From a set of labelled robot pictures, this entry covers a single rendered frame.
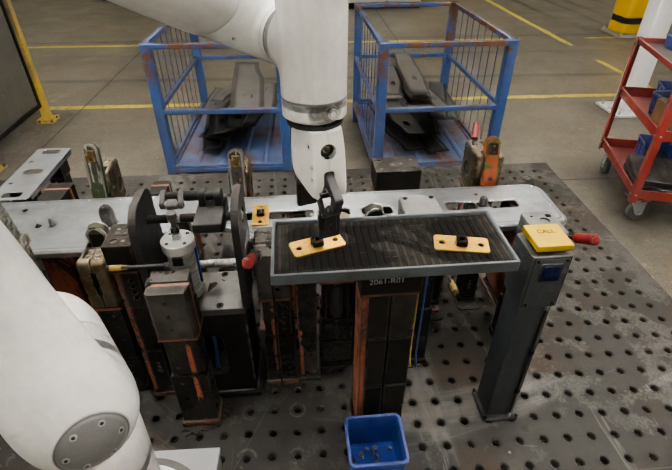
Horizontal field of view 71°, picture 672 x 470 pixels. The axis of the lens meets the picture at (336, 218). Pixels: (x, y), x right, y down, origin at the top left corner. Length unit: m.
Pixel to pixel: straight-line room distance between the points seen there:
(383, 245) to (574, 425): 0.63
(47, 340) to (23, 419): 0.07
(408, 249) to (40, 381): 0.49
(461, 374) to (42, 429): 0.87
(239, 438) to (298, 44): 0.79
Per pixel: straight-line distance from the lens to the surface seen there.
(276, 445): 1.05
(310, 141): 0.59
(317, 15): 0.55
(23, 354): 0.52
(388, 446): 1.04
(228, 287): 0.97
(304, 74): 0.57
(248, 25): 0.63
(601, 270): 1.61
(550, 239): 0.82
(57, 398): 0.54
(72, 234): 1.18
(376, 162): 1.25
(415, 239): 0.76
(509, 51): 2.99
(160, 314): 0.86
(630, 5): 7.97
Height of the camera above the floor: 1.61
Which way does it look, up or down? 34 degrees down
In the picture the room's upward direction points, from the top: straight up
